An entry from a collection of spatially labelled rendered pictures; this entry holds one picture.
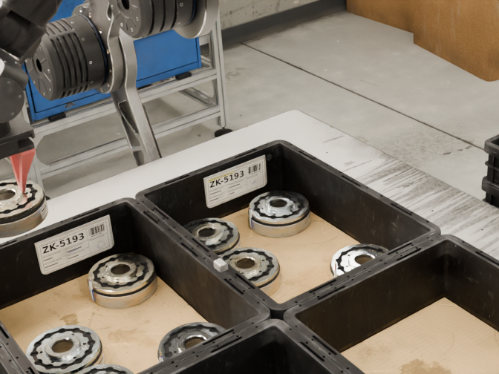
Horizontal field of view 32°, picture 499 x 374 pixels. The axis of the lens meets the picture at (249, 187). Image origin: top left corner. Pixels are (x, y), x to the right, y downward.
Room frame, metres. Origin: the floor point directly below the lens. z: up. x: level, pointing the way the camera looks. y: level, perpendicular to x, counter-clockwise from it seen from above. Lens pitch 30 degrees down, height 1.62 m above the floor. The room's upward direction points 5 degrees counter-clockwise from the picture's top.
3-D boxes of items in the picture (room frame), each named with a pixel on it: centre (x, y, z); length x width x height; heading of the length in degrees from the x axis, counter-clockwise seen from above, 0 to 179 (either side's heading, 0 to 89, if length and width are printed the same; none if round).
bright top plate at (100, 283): (1.11, 0.21, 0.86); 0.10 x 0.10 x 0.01
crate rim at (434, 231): (1.14, -0.04, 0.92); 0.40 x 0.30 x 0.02; 32
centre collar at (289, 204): (1.27, -0.05, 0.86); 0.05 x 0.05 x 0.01
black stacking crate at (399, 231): (1.14, -0.04, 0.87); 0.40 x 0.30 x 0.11; 32
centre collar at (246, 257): (1.10, 0.02, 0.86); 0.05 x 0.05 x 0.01
